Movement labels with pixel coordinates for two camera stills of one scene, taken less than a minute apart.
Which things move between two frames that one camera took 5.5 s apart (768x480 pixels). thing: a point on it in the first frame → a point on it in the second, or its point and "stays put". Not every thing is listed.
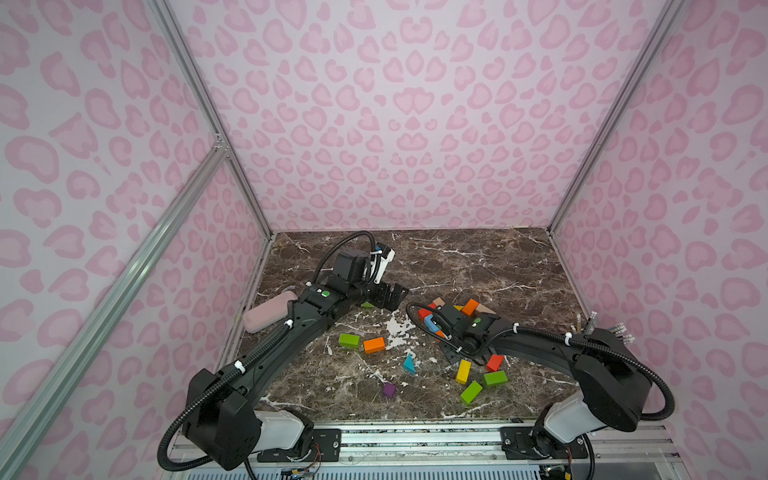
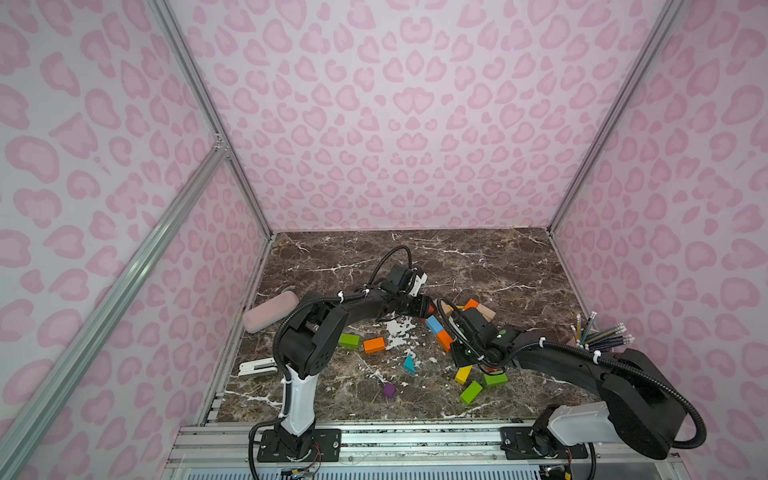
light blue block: (432, 326) stays put
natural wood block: (483, 309) stays put
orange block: (470, 307) stays put
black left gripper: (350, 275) → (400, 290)
